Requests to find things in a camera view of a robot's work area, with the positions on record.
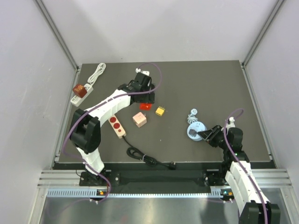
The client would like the white coiled cable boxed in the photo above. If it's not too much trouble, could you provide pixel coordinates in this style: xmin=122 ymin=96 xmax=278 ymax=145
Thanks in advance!
xmin=87 ymin=63 xmax=107 ymax=85

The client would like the beige strip with red sockets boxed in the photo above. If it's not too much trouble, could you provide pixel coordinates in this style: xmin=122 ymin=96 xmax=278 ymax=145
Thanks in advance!
xmin=108 ymin=115 xmax=126 ymax=139

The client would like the pink cube deer adapter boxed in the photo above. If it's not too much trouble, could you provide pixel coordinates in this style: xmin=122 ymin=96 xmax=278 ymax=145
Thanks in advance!
xmin=132 ymin=112 xmax=147 ymax=127

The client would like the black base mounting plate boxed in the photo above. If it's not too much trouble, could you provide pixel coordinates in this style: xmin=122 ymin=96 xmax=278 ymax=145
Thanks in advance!
xmin=79 ymin=169 xmax=228 ymax=187

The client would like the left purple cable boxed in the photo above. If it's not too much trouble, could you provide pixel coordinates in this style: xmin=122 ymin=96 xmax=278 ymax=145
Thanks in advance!
xmin=62 ymin=62 xmax=163 ymax=203

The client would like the white power strip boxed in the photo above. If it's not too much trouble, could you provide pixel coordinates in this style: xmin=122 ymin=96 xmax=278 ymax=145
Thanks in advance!
xmin=71 ymin=84 xmax=93 ymax=107

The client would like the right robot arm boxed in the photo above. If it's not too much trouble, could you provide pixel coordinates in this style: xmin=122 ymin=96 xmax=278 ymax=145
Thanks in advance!
xmin=197 ymin=125 xmax=281 ymax=224

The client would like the black coiled power cable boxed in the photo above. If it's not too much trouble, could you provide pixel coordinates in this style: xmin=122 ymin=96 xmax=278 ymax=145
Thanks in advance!
xmin=122 ymin=136 xmax=177 ymax=170

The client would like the slotted cable duct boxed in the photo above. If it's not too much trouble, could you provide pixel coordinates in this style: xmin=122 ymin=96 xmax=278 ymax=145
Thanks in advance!
xmin=47 ymin=188 xmax=234 ymax=198

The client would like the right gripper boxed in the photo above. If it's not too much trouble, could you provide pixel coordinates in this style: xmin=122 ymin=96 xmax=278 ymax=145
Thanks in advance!
xmin=198 ymin=125 xmax=230 ymax=150

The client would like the orange red cube socket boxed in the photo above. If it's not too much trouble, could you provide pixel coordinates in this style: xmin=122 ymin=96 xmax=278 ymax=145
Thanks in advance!
xmin=139 ymin=103 xmax=152 ymax=111

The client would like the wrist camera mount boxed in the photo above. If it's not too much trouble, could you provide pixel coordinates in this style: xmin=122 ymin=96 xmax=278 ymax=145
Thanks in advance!
xmin=135 ymin=68 xmax=150 ymax=76
xmin=226 ymin=117 xmax=235 ymax=129

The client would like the light blue cable with plug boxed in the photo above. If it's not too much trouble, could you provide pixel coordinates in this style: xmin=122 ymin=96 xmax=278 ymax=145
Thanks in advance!
xmin=186 ymin=108 xmax=199 ymax=126

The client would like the gold USB charger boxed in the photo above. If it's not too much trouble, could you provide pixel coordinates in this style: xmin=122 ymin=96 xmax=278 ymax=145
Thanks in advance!
xmin=155 ymin=106 xmax=165 ymax=116

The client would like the light blue round socket base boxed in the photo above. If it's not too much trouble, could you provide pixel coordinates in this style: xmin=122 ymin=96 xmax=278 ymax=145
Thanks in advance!
xmin=187 ymin=121 xmax=206 ymax=141

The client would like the dark red cube adapter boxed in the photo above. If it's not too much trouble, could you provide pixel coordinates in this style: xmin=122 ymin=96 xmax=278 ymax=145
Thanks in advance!
xmin=72 ymin=84 xmax=87 ymax=98

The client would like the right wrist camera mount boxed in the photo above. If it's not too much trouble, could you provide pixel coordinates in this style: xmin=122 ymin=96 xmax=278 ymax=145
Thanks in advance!
xmin=226 ymin=117 xmax=235 ymax=129

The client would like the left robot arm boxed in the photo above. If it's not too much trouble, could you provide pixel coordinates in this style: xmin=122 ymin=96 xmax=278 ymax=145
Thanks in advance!
xmin=69 ymin=69 xmax=155 ymax=185

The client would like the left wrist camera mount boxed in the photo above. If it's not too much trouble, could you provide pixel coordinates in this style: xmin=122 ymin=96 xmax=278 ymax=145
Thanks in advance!
xmin=135 ymin=68 xmax=150 ymax=76

